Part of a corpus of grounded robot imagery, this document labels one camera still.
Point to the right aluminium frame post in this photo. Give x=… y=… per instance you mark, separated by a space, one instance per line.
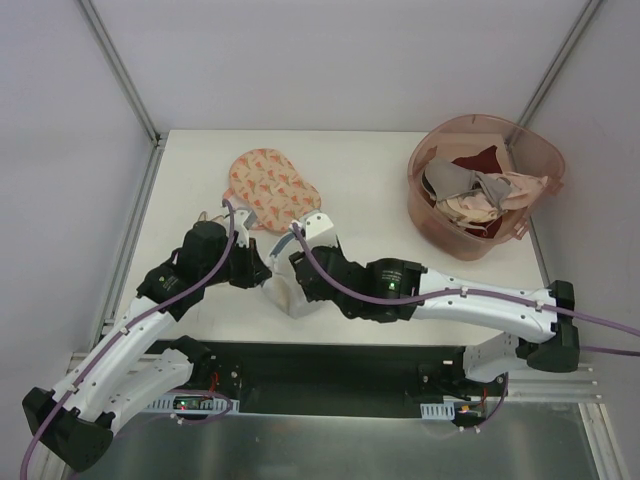
x=580 y=26

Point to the left controller board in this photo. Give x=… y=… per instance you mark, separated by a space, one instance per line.
x=189 y=404

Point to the aluminium front rail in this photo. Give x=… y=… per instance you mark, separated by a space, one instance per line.
x=580 y=386

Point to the grey bra in tub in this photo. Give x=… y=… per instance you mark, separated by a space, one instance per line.
x=443 y=180

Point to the floral pink laundry pouch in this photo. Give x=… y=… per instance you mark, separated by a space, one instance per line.
x=267 y=182

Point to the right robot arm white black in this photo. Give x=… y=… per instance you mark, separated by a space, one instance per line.
x=535 y=327

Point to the right controller board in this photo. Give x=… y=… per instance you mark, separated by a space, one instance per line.
x=452 y=410

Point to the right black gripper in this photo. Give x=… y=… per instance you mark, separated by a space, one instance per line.
x=304 y=267

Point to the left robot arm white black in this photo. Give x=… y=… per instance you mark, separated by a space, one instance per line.
x=79 y=417

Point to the pink bra in tub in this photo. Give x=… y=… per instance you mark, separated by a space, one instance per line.
x=525 y=190

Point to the aluminium frame post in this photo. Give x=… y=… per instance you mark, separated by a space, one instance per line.
x=119 y=71
x=580 y=26

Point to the small beige mesh bag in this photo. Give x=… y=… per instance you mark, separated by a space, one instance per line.
x=205 y=218

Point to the white mesh laundry bag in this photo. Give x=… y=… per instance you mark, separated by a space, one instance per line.
x=282 y=288

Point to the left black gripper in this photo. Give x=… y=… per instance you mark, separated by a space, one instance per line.
x=252 y=267

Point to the dark red garment in tub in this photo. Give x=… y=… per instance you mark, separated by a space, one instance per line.
x=485 y=161

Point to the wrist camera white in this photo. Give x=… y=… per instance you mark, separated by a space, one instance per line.
x=245 y=222
x=318 y=230

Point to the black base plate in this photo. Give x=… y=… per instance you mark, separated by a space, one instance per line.
x=340 y=380

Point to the controller board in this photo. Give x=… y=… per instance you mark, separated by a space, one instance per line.
x=452 y=410
x=189 y=404

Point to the left aluminium frame post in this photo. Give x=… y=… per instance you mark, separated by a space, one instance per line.
x=119 y=71

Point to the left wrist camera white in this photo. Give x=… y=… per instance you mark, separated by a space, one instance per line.
x=245 y=222

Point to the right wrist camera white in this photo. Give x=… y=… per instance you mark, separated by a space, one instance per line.
x=318 y=230

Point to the pink translucent plastic tub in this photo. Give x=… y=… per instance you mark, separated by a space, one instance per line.
x=518 y=150

